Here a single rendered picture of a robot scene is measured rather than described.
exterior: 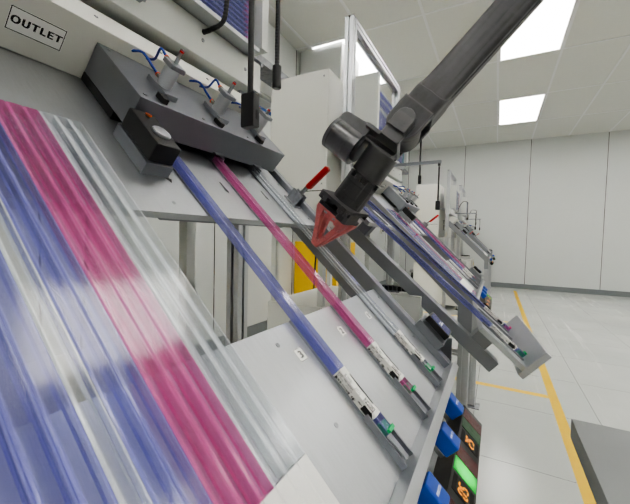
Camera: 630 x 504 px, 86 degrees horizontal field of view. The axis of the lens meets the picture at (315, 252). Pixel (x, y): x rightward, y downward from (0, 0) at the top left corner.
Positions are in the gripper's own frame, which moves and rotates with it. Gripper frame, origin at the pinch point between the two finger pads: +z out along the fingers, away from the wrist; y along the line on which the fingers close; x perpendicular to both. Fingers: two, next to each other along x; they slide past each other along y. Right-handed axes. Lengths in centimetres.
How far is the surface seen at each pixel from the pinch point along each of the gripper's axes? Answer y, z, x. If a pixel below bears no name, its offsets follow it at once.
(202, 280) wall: -136, 137, -112
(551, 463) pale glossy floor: -117, 42, 102
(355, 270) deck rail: -8.0, 1.8, 7.1
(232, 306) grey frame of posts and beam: -10.6, 32.8, -12.7
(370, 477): 28.2, 3.2, 28.4
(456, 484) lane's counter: 14.8, 5.1, 37.9
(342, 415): 25.9, 2.7, 23.2
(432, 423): 15.6, 1.4, 31.3
